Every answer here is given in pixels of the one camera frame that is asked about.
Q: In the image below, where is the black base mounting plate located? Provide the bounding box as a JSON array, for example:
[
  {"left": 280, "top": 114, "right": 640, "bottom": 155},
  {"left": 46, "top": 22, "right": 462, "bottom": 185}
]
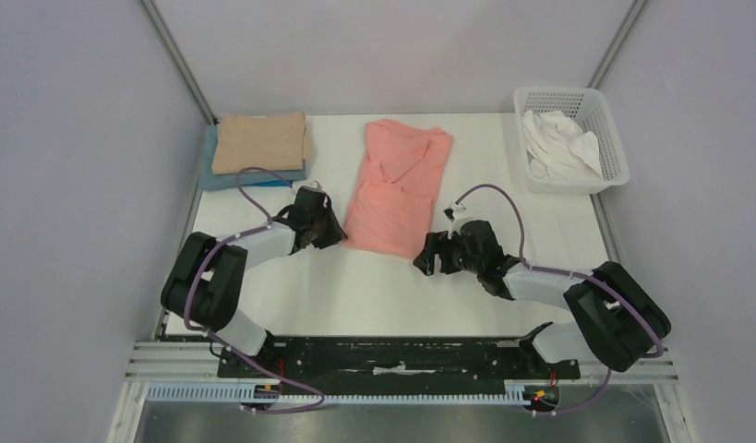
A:
[{"left": 255, "top": 336, "right": 581, "bottom": 397}]

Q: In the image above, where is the aluminium frame rail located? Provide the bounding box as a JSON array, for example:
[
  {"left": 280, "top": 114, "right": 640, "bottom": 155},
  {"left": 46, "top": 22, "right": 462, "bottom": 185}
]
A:
[{"left": 125, "top": 341, "right": 680, "bottom": 386}]

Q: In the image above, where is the blue folded t shirt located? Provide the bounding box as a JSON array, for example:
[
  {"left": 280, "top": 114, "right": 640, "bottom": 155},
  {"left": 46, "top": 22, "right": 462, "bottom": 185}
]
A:
[{"left": 198, "top": 126, "right": 307, "bottom": 191}]

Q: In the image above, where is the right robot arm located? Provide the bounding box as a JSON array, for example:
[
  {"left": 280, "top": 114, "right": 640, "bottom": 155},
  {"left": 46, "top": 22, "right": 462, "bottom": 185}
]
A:
[{"left": 413, "top": 220, "right": 671, "bottom": 377}]

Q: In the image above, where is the white slotted cable duct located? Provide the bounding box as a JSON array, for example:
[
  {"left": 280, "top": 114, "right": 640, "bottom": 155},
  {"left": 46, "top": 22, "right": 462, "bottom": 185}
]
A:
[{"left": 146, "top": 382, "right": 531, "bottom": 407}]

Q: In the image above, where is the pink t shirt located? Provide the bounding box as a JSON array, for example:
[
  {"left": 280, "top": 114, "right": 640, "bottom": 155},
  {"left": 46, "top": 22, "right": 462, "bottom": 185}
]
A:
[{"left": 343, "top": 119, "right": 454, "bottom": 259}]

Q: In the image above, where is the white plastic laundry basket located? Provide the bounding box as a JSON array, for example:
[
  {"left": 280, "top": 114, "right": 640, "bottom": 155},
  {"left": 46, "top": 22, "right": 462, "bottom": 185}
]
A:
[{"left": 513, "top": 86, "right": 630, "bottom": 194}]

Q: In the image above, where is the beige folded t shirt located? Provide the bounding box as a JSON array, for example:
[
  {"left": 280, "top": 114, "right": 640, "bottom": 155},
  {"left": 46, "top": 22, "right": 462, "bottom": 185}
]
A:
[{"left": 211, "top": 113, "right": 311, "bottom": 175}]

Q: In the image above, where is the white t shirt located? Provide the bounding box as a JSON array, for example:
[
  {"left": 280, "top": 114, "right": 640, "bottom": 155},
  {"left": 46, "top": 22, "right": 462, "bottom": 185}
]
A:
[{"left": 522, "top": 110, "right": 604, "bottom": 181}]

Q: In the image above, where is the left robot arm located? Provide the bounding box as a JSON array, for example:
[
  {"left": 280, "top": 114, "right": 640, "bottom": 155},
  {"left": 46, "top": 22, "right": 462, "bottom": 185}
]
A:
[{"left": 160, "top": 186, "right": 346, "bottom": 377}]

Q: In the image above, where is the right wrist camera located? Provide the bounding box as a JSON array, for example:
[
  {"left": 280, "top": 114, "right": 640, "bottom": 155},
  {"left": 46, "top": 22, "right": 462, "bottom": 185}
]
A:
[{"left": 444, "top": 202, "right": 473, "bottom": 238}]

